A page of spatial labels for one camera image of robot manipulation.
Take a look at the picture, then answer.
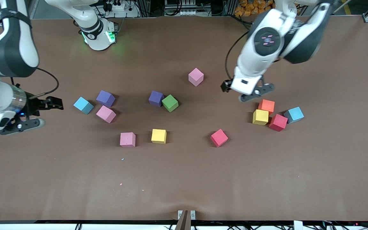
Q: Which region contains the pink foam cube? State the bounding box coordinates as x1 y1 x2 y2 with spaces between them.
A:
120 132 136 148
96 105 117 124
188 68 204 87

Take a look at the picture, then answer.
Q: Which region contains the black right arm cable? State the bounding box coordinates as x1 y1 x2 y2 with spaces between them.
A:
10 68 60 98

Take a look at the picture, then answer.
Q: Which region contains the purple foam cube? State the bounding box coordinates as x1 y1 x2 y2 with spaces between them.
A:
149 90 164 107
96 90 116 108

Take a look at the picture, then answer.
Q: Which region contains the yellow foam cube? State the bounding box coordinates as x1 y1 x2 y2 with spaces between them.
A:
151 129 167 144
253 109 269 126

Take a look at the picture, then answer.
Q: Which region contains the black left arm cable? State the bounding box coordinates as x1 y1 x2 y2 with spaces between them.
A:
225 30 250 84

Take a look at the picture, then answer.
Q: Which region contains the white power strip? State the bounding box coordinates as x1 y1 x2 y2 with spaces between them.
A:
99 0 140 18

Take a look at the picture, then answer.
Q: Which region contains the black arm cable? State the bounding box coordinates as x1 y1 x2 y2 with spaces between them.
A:
10 68 60 98
225 30 250 84

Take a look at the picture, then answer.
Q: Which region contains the green foam cube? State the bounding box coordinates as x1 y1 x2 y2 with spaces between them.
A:
162 94 179 112

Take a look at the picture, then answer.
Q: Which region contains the orange foam cube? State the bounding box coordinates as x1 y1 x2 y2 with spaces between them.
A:
258 99 275 114

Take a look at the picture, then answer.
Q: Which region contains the white vented device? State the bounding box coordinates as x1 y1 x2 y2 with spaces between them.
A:
164 0 198 16

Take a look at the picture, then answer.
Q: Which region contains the blue foam cube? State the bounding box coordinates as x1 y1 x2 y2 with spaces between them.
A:
283 107 304 124
73 97 94 115

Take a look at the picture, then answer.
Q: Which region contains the small white bracket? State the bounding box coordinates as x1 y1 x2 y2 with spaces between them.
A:
178 210 196 220

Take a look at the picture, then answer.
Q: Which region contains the red foam cube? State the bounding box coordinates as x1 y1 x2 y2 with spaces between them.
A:
269 114 288 132
210 129 228 148

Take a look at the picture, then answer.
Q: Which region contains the bag of orange objects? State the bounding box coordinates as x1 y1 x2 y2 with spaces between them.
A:
234 0 275 17

